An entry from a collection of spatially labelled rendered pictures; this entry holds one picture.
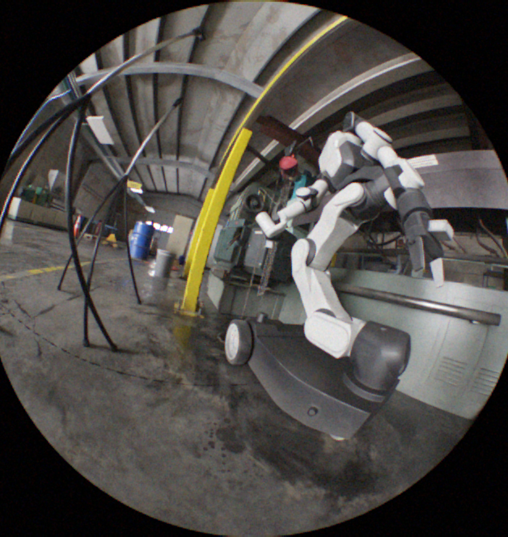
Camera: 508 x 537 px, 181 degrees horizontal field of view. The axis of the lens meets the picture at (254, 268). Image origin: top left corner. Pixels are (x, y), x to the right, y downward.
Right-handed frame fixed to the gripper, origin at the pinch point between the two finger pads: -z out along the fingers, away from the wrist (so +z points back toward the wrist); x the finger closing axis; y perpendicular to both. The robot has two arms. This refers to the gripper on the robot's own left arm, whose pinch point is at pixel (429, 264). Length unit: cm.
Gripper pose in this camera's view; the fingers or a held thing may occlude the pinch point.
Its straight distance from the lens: 37.3
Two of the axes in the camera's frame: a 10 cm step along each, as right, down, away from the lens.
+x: -9.5, -3.2, 0.1
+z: 3.0, -8.9, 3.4
